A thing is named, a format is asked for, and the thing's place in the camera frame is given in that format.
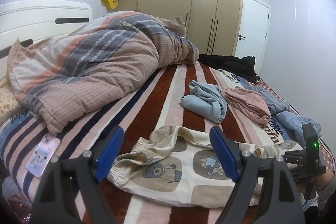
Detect cream bear print pants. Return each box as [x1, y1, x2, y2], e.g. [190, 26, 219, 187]
[106, 125, 305, 209]

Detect person's right hand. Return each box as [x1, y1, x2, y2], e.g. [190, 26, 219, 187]
[317, 169, 335, 194]

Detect light blue denim jeans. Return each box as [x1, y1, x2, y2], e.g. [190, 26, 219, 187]
[276, 111, 321, 143]

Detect grey blue denim garment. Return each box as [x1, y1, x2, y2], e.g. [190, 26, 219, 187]
[252, 86, 290, 115]

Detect striped fleece bed blanket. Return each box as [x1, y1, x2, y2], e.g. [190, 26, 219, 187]
[0, 61, 336, 224]

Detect pink checked garment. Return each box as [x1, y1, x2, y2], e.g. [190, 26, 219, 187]
[220, 86, 272, 125]

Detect floral pillow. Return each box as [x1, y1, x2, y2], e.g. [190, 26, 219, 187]
[0, 85, 20, 124]

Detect black jacket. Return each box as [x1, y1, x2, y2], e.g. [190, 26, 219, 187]
[198, 55, 260, 84]

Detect light blue crumpled garment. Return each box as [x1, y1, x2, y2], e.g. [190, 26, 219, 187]
[181, 80, 228, 123]

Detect pink grey striped duvet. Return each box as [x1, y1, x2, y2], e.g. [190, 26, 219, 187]
[6, 11, 199, 135]

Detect white door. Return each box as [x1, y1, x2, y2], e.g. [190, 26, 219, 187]
[235, 0, 271, 74]

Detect white headboard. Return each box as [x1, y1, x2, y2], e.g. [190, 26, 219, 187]
[1, 0, 92, 78]

